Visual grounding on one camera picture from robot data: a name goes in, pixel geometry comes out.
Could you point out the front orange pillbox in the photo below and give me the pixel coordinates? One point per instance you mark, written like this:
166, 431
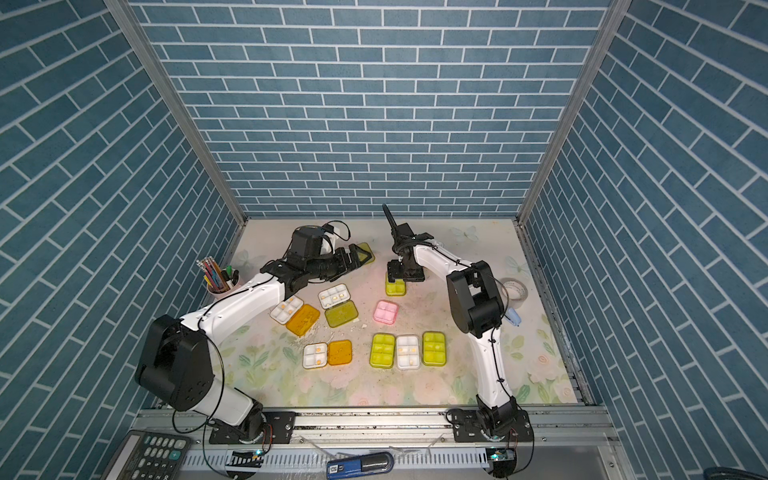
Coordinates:
320, 355

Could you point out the blue black usb device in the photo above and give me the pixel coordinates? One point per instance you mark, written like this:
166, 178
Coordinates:
360, 466

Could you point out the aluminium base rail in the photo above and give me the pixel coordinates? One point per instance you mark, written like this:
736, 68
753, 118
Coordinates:
397, 427

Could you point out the left circuit board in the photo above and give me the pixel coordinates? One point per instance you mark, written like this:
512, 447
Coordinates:
244, 461

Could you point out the clear tape roll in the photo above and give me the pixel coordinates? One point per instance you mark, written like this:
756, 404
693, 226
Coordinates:
516, 290

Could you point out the circuit board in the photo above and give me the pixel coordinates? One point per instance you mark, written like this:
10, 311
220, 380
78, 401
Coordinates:
502, 462
244, 461

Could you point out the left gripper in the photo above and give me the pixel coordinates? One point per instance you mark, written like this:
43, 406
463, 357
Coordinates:
351, 264

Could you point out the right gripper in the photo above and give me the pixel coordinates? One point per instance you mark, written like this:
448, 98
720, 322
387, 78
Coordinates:
393, 272

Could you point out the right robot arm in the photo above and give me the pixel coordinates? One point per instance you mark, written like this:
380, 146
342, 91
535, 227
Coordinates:
477, 309

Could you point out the left orange pillbox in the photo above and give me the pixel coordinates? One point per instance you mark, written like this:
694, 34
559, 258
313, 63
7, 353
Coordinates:
295, 315

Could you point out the right circuit board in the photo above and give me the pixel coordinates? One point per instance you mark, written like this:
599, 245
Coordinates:
502, 462

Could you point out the pink pillbox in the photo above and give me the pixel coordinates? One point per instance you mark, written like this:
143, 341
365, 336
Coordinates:
385, 312

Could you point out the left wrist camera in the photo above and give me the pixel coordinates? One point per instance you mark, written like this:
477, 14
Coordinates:
311, 241

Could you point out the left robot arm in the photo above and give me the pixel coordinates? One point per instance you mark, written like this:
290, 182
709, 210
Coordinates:
176, 363

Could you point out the coloured pens bundle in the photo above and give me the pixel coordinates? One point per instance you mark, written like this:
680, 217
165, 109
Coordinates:
218, 280

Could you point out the orange pillbox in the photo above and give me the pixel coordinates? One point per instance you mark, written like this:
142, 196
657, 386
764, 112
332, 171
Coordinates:
320, 355
295, 315

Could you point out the blue tape dispenser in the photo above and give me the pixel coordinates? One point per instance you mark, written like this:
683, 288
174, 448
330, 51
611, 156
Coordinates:
513, 317

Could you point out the black calculator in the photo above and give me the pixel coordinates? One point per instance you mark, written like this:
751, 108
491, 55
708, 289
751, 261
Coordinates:
144, 455

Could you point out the clear pillbox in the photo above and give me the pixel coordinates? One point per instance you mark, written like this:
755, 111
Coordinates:
407, 354

